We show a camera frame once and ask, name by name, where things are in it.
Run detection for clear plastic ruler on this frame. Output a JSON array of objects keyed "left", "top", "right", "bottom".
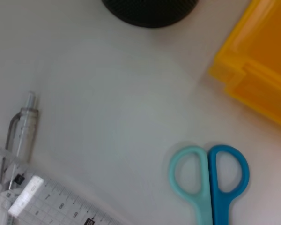
[{"left": 0, "top": 142, "right": 132, "bottom": 225}]

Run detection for black mesh pen holder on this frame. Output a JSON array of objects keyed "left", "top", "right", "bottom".
[{"left": 102, "top": 0, "right": 200, "bottom": 29}]

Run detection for blue teal scissors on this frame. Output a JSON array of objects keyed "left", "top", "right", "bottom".
[{"left": 168, "top": 144, "right": 250, "bottom": 225}]

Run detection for yellow plastic bin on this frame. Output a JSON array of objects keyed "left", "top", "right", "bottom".
[{"left": 208, "top": 0, "right": 281, "bottom": 132}]

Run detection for white grey ballpoint pen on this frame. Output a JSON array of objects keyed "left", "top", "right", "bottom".
[{"left": 0, "top": 90, "right": 45, "bottom": 225}]

